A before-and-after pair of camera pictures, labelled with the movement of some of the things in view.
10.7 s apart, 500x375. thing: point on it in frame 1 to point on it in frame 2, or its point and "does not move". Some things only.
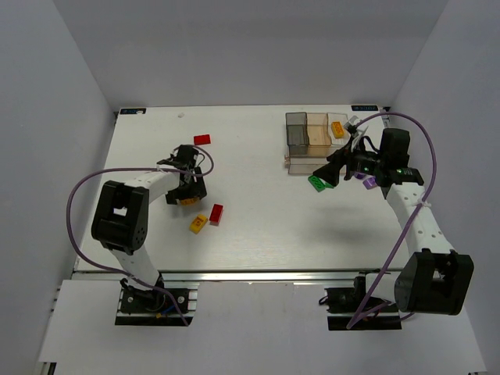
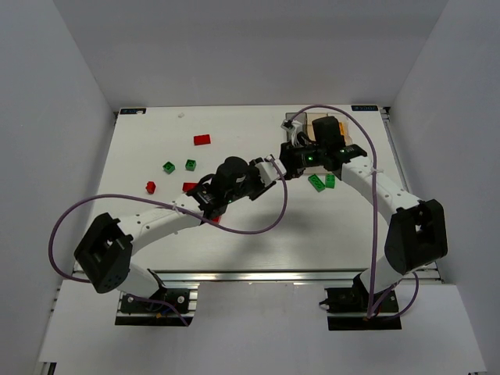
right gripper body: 348,163 to 291,157
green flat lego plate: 316,183 does not move
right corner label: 365,108 does not move
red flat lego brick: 199,140 does not move
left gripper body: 187,193 to 257,187
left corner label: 133,111 does not move
